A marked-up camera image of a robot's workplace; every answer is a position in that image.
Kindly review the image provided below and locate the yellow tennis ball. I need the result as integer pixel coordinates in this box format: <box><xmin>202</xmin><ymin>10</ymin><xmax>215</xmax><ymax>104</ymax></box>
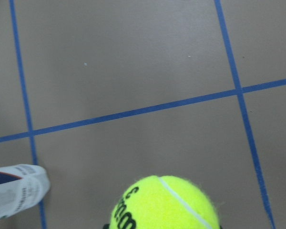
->
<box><xmin>105</xmin><ymin>175</ymin><xmax>221</xmax><ymax>229</ymax></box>

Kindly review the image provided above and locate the white blue tennis ball can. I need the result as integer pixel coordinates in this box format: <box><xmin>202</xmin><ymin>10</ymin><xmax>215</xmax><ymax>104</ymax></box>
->
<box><xmin>0</xmin><ymin>164</ymin><xmax>51</xmax><ymax>219</ymax></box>

